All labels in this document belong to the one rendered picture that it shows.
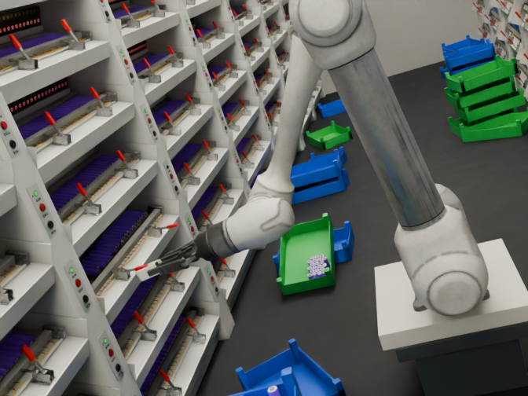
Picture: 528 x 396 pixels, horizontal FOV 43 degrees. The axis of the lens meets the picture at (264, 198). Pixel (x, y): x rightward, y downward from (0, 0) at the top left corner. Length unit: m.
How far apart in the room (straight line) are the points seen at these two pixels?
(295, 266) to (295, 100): 1.15
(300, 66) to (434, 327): 0.67
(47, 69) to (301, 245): 1.30
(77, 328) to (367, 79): 0.84
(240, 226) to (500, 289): 0.64
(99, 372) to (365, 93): 0.88
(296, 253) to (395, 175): 1.29
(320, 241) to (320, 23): 1.49
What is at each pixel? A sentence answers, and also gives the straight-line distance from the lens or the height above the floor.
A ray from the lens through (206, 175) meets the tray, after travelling 2.49.
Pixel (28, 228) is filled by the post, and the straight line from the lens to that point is 1.51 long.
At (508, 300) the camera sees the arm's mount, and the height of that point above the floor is 0.24.
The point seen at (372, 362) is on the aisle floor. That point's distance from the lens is 1.98.
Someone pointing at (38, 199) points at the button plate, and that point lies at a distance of 1.53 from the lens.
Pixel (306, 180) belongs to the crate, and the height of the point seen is 0.10.
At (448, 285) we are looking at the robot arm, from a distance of 1.38.
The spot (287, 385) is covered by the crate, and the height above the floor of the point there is 0.46.
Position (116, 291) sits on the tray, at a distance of 1.75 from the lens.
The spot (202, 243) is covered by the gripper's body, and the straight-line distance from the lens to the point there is 1.65.
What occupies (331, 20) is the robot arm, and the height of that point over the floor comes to 0.99.
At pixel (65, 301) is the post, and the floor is 0.58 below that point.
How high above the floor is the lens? 1.11
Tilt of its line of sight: 18 degrees down
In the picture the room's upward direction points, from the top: 19 degrees counter-clockwise
